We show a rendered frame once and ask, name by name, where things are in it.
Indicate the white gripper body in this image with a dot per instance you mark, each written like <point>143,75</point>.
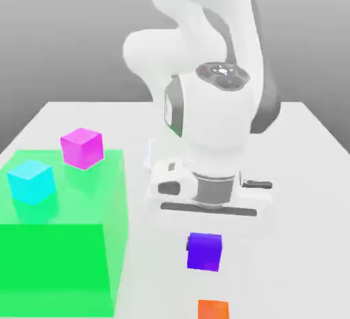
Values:
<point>207,219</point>

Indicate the small purple cube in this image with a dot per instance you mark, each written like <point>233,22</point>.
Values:
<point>204,252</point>

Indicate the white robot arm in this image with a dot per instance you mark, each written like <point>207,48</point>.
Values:
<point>218,111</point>

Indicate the small orange cube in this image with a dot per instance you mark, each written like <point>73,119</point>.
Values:
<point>213,309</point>

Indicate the small magenta cube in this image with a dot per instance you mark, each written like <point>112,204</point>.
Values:
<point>82,148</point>

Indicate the small cyan cube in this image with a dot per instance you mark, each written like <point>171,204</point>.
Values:
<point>31,182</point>

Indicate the large green box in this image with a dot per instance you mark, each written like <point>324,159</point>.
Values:
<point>60,242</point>

